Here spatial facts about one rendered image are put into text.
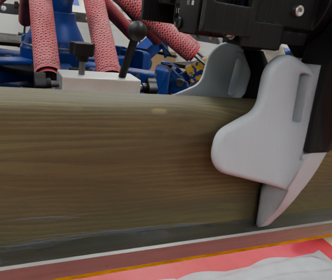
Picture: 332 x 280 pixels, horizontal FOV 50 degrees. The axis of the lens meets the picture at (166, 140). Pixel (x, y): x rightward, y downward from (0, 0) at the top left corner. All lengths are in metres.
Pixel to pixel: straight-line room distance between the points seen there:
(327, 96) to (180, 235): 0.10
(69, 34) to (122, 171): 0.92
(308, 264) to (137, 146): 0.29
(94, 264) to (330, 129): 0.12
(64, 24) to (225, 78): 0.88
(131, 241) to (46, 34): 0.64
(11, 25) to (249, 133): 4.28
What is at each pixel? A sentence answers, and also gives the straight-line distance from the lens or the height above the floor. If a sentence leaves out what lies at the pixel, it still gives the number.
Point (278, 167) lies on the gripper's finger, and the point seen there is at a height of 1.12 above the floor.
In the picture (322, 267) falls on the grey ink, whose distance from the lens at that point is 0.42.
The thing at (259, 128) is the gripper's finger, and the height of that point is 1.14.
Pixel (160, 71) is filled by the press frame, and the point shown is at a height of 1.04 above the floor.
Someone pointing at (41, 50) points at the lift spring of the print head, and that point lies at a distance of 0.75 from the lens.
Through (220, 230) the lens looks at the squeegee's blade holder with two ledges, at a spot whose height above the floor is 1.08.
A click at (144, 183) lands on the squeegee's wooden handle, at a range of 0.17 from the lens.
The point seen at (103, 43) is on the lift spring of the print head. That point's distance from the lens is 0.80.
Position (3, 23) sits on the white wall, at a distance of 4.40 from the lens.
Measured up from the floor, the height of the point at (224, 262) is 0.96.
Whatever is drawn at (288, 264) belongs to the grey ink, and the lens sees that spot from 0.40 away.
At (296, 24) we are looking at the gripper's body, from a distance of 0.17.
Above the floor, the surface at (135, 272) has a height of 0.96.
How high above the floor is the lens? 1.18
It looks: 19 degrees down
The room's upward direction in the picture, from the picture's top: 8 degrees clockwise
